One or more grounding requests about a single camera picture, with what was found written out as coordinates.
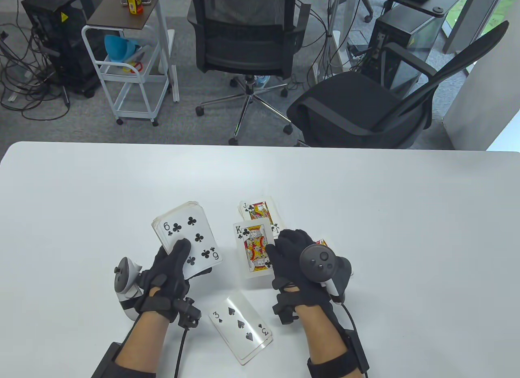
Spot person's right hand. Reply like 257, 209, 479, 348
265, 229, 341, 326

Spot person's left hand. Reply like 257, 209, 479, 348
136, 238, 212, 324

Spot clubs face playing card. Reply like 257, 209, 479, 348
233, 218, 277, 279

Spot hearts face playing card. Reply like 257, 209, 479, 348
315, 239, 354, 278

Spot stack of red-backed playing cards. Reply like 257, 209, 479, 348
152, 201, 223, 281

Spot black spades playing card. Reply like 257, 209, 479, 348
208, 293, 273, 365

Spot person's left forearm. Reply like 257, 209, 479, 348
116, 313, 173, 374

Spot person's right forearm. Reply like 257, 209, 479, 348
295, 305, 360, 378

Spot grey left hand controller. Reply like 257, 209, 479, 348
114, 256, 143, 321

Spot black padded office chair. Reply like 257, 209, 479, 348
286, 21, 510, 149

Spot black mesh back office chair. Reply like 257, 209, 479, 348
187, 0, 311, 146

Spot blue plastic bowl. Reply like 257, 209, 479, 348
104, 34, 143, 64

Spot black computer tower yellow sticker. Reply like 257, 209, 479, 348
21, 0, 111, 97

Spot black chair base with casters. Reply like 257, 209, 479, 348
360, 0, 394, 24

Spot black glass side computer tower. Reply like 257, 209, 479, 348
360, 6, 446, 99

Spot brown top white side table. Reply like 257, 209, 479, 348
87, 0, 180, 103

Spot dark office desk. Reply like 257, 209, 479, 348
360, 0, 462, 16

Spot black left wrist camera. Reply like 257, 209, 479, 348
175, 298, 202, 330

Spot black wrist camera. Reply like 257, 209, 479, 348
272, 295, 299, 325
175, 298, 202, 330

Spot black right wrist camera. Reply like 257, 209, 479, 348
272, 295, 299, 325

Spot black left glove cable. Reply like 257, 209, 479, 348
174, 328, 189, 378

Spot black glove cable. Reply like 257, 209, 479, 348
340, 303, 358, 334
174, 328, 189, 378

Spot black right glove cable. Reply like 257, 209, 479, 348
340, 303, 358, 334

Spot black left forearm strap pack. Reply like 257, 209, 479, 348
91, 341, 157, 378

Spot black forearm strap pack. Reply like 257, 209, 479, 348
91, 341, 157, 378
307, 329, 370, 378

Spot black right forearm strap pack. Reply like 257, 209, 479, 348
307, 329, 370, 378

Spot white wire rolling cart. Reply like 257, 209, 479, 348
81, 25, 170, 127

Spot tangle of black floor cables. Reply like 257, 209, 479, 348
0, 23, 73, 121

